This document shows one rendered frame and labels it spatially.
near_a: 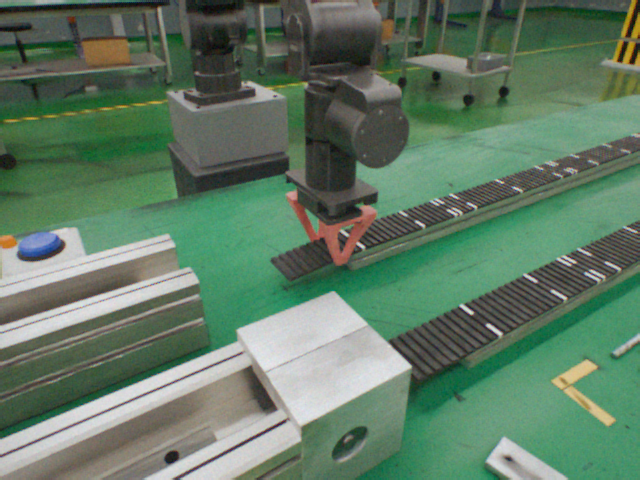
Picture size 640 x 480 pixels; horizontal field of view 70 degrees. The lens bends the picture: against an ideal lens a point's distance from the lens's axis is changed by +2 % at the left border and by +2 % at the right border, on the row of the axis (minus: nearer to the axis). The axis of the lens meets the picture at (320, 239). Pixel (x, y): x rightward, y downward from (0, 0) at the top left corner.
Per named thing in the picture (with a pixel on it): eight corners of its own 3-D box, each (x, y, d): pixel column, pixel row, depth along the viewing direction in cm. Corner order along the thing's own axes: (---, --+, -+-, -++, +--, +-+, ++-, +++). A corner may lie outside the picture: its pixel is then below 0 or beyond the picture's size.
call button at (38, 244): (61, 241, 53) (56, 226, 52) (66, 257, 50) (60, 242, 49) (22, 251, 51) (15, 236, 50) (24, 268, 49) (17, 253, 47)
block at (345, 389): (319, 352, 45) (319, 276, 40) (400, 450, 37) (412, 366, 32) (235, 391, 41) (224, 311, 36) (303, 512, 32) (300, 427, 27)
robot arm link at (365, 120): (365, 6, 45) (284, 11, 42) (440, 17, 36) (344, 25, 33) (361, 125, 52) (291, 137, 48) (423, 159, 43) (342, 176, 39)
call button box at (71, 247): (89, 265, 58) (75, 223, 55) (103, 307, 51) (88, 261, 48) (17, 286, 55) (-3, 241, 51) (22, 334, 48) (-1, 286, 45)
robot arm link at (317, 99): (343, 68, 48) (294, 72, 46) (378, 81, 43) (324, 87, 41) (341, 131, 52) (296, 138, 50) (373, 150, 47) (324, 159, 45)
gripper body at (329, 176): (330, 221, 47) (332, 153, 43) (284, 186, 54) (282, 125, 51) (379, 206, 50) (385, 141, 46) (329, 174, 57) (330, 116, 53)
